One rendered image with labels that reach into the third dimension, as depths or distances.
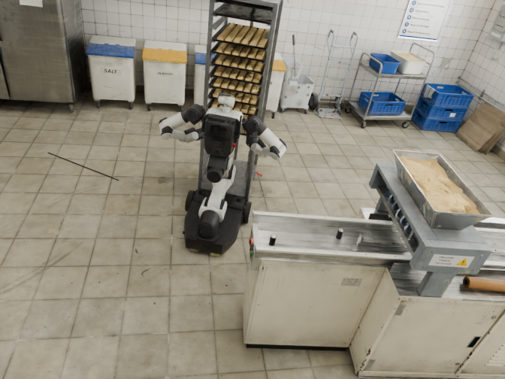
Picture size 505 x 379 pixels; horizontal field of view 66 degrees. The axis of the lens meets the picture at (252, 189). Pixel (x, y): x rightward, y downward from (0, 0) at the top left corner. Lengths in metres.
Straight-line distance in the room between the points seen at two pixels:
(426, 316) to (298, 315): 0.70
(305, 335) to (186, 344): 0.76
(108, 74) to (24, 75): 0.91
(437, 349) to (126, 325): 1.93
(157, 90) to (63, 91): 1.10
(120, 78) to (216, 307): 3.35
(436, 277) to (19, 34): 4.58
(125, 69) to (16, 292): 3.06
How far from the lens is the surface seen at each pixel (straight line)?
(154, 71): 5.19
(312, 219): 2.29
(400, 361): 2.68
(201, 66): 5.16
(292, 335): 2.59
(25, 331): 2.92
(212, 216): 3.02
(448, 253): 2.01
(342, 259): 2.14
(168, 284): 3.00
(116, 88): 5.34
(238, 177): 3.87
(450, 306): 2.35
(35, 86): 5.27
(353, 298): 2.39
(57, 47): 5.03
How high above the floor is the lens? 2.28
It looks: 35 degrees down
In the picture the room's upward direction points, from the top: 9 degrees clockwise
